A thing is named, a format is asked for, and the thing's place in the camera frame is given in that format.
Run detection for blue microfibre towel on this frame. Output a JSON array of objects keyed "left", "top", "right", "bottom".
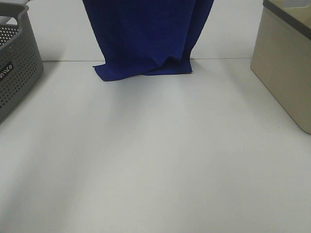
[{"left": 83, "top": 0, "right": 213, "bottom": 82}]

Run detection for beige storage bin grey rim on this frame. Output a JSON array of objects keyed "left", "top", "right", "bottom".
[{"left": 250, "top": 0, "right": 311, "bottom": 133}]

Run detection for grey perforated plastic basket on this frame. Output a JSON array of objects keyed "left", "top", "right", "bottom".
[{"left": 0, "top": 2, "right": 44, "bottom": 122}]

